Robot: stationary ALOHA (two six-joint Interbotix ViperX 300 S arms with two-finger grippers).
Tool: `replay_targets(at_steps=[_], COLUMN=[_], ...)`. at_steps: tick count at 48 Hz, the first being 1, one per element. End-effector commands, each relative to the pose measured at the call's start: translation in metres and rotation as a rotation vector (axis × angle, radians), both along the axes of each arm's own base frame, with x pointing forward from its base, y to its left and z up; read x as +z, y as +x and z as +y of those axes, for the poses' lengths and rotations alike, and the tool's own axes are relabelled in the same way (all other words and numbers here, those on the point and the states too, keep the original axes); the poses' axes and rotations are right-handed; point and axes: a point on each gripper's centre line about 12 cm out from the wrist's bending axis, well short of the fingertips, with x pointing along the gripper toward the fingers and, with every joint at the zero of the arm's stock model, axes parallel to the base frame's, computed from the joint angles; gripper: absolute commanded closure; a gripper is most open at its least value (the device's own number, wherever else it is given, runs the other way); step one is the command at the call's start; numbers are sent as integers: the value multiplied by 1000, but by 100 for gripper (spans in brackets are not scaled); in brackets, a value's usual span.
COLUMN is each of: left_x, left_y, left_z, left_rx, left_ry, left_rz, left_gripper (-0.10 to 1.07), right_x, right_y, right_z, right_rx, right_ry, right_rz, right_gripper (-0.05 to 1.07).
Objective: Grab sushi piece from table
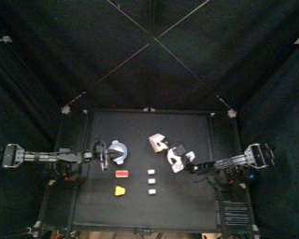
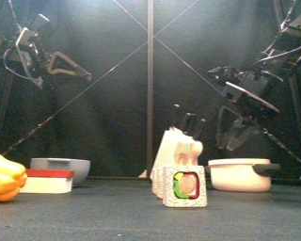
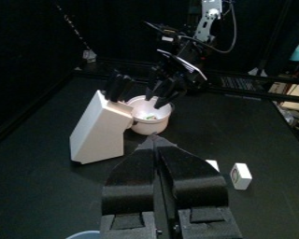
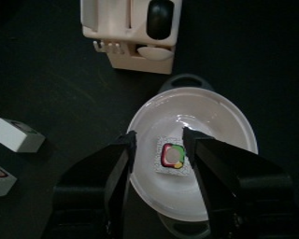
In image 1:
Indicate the white knife block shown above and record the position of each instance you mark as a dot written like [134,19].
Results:
[155,140]

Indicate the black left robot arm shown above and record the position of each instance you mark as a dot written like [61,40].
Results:
[44,155]

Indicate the white toy sushi piece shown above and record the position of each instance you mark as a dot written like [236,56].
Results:
[151,171]
[152,191]
[151,181]

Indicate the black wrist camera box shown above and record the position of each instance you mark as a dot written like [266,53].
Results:
[179,150]

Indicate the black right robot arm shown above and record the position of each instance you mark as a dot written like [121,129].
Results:
[235,161]

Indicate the red toy sushi piece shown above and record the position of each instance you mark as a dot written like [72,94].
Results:
[121,174]

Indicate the light blue bowl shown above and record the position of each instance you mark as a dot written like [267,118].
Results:
[121,156]

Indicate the yellow toy sushi piece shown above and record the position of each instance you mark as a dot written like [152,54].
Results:
[120,191]

